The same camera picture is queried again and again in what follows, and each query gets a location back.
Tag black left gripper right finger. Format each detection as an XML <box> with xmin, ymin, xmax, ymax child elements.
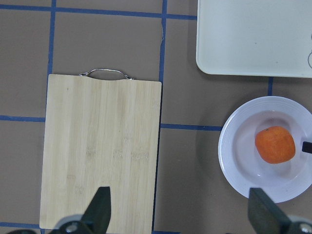
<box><xmin>248</xmin><ymin>188</ymin><xmax>292</xmax><ymax>234</ymax></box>

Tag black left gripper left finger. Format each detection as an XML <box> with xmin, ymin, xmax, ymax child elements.
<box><xmin>81</xmin><ymin>187</ymin><xmax>111</xmax><ymax>234</ymax></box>

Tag bamboo cutting board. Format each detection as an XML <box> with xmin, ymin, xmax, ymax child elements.
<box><xmin>39</xmin><ymin>74</ymin><xmax>162</xmax><ymax>234</ymax></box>

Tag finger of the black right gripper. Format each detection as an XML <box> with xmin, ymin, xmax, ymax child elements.
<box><xmin>302</xmin><ymin>141</ymin><xmax>312</xmax><ymax>154</ymax></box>

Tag orange fruit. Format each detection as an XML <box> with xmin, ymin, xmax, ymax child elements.
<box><xmin>254</xmin><ymin>126</ymin><xmax>296</xmax><ymax>164</ymax></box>

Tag cream bear tray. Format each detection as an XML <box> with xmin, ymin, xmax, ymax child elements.
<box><xmin>196</xmin><ymin>0</ymin><xmax>312</xmax><ymax>78</ymax></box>

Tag white round plate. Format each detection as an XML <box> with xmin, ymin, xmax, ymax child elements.
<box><xmin>218</xmin><ymin>96</ymin><xmax>312</xmax><ymax>203</ymax></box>

